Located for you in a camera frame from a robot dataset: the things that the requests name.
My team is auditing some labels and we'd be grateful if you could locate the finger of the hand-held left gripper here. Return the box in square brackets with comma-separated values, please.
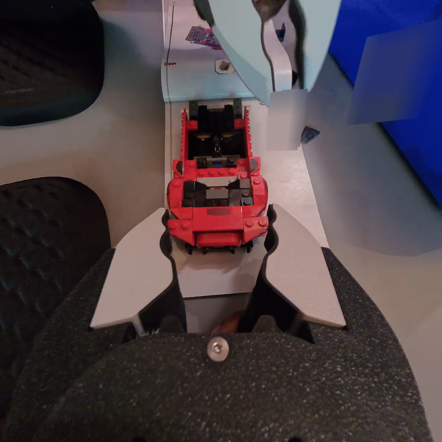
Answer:
[290, 0, 342, 91]
[194, 0, 274, 105]

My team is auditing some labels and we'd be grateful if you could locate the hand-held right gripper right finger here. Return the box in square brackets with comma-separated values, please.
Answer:
[256, 203, 346, 332]

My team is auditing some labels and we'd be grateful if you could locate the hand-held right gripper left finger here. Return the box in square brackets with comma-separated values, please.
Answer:
[90, 207, 185, 332]

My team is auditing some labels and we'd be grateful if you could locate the lego instruction booklet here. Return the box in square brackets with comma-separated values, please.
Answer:
[160, 0, 329, 299]

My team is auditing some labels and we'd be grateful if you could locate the red and black lego car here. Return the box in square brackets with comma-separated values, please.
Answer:
[166, 98, 271, 255]

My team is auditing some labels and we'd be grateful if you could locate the blue plastic bin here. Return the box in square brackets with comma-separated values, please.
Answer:
[328, 0, 442, 208]

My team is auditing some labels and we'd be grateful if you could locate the black quilted chair seat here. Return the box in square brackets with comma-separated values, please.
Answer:
[0, 177, 112, 415]
[0, 0, 105, 127]

